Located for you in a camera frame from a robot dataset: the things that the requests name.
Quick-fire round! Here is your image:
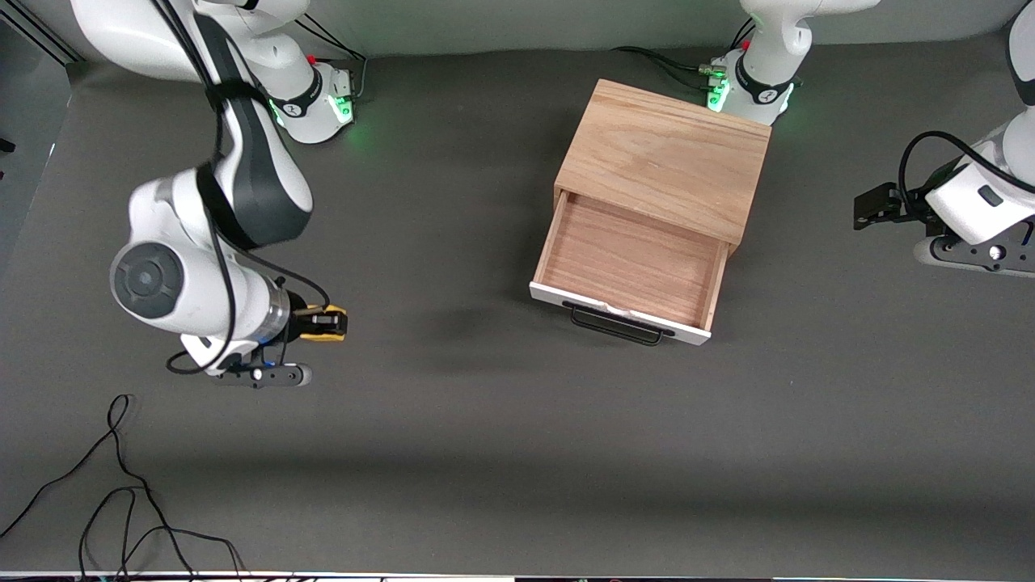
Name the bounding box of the yellow cube block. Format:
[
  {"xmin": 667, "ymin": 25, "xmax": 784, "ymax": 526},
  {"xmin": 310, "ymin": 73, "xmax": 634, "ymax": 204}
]
[{"xmin": 301, "ymin": 305, "xmax": 349, "ymax": 343}]

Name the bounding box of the black metal drawer handle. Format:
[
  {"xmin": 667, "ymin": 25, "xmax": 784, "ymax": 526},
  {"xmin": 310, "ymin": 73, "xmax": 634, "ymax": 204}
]
[{"xmin": 562, "ymin": 301, "xmax": 676, "ymax": 347}]

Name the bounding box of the white-fronted wooden drawer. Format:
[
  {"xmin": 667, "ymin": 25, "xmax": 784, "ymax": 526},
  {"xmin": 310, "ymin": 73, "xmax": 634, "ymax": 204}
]
[{"xmin": 530, "ymin": 192, "xmax": 733, "ymax": 347}]

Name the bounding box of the light wooden cabinet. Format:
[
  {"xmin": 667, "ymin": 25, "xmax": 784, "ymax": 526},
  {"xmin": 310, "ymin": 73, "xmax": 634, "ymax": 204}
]
[{"xmin": 554, "ymin": 78, "xmax": 771, "ymax": 255}]

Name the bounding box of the black right arm gripper cable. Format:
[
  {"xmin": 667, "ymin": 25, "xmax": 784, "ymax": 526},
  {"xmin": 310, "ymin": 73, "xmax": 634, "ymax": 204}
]
[{"xmin": 150, "ymin": 0, "xmax": 332, "ymax": 377}]

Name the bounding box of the black arm gripper cable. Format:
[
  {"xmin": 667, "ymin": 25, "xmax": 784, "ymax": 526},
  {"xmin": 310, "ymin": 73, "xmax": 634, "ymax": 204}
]
[
  {"xmin": 899, "ymin": 131, "xmax": 1035, "ymax": 219},
  {"xmin": 150, "ymin": 0, "xmax": 332, "ymax": 377}
]

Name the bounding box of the black left arm gripper cable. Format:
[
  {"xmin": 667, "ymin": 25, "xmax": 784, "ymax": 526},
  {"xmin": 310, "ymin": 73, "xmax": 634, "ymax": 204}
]
[{"xmin": 899, "ymin": 131, "xmax": 1035, "ymax": 219}]

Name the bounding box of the thin black loose cable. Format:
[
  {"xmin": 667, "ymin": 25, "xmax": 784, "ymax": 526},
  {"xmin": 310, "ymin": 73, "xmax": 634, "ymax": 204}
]
[
  {"xmin": 78, "ymin": 487, "xmax": 245, "ymax": 581},
  {"xmin": 0, "ymin": 394, "xmax": 199, "ymax": 580}
]

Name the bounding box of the black right arm base cable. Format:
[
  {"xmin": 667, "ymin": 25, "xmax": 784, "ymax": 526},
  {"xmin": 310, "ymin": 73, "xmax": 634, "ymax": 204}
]
[{"xmin": 291, "ymin": 16, "xmax": 369, "ymax": 102}]

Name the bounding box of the black arm base cable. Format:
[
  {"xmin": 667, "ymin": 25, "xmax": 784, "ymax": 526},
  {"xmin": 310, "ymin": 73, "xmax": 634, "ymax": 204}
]
[
  {"xmin": 613, "ymin": 44, "xmax": 725, "ymax": 91},
  {"xmin": 291, "ymin": 16, "xmax": 369, "ymax": 102}
]

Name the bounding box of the black left arm base cable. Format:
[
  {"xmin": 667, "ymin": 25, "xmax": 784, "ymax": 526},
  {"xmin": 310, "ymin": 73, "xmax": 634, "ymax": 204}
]
[{"xmin": 613, "ymin": 44, "xmax": 725, "ymax": 91}]

